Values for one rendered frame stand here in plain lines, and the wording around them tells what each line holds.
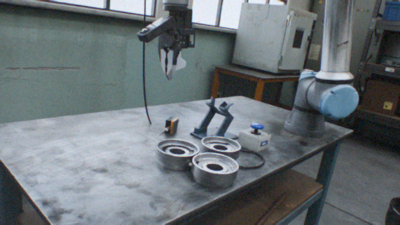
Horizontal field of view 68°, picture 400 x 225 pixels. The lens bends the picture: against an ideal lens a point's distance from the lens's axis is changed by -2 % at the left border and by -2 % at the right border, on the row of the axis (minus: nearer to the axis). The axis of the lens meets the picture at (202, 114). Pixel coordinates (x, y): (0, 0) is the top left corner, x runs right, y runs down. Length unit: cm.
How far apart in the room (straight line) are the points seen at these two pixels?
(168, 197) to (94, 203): 14
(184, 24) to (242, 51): 229
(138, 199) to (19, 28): 169
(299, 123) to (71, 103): 167
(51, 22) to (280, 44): 191
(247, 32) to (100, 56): 151
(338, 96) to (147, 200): 67
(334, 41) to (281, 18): 200
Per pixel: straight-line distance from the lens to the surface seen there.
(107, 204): 59
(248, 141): 91
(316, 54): 466
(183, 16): 93
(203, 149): 78
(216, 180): 65
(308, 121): 116
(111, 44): 241
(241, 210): 109
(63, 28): 224
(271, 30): 303
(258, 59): 308
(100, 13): 225
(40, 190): 65
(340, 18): 101
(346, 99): 103
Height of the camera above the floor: 113
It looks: 16 degrees down
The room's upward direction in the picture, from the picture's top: 8 degrees clockwise
